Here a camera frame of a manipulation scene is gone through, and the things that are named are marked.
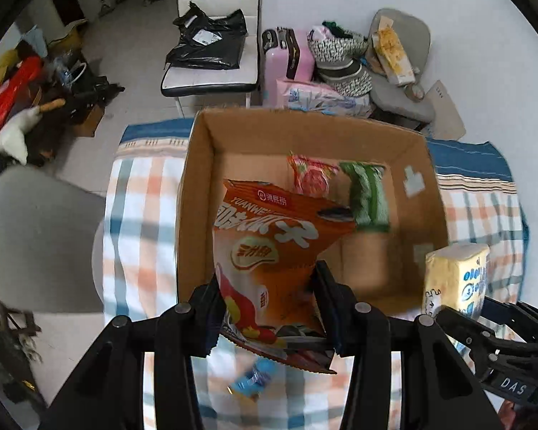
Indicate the grey round-back chair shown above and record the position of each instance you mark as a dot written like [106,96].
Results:
[40,242]

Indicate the flat cardboard piece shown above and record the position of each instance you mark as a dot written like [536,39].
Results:
[448,112]

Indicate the green snack packet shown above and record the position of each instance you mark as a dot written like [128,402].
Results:
[367,201]

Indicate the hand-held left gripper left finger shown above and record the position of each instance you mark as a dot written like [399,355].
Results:
[214,322]

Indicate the pastel tissue multipack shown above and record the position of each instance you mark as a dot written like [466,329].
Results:
[318,98]

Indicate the red plastic bag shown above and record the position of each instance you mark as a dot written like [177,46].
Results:
[6,98]

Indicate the white plush goose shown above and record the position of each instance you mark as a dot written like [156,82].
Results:
[15,136]

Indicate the small brown cardboard box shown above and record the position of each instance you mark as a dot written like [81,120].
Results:
[90,121]

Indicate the yellow tissue pack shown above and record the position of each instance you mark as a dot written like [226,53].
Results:
[455,277]

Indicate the checkered blanket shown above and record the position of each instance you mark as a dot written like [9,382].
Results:
[139,233]

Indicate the orange snack bag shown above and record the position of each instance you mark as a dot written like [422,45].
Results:
[269,251]

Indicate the pink suitcase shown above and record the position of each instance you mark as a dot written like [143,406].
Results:
[273,71]

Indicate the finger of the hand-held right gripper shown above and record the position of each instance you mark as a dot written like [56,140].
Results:
[466,328]
[513,310]

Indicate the yellow snack bag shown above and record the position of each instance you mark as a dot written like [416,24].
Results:
[392,53]

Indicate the grey fabric chair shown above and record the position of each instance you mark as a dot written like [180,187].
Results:
[403,103]

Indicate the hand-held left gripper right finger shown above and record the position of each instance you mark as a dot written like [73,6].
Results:
[334,322]

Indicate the black plastic bag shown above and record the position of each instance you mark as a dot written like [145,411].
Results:
[206,51]

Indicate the red snack packet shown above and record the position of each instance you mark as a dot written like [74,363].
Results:
[311,178]

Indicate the small blue packet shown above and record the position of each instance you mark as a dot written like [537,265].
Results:
[253,378]

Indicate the black and white patterned bag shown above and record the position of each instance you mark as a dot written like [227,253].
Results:
[340,53]

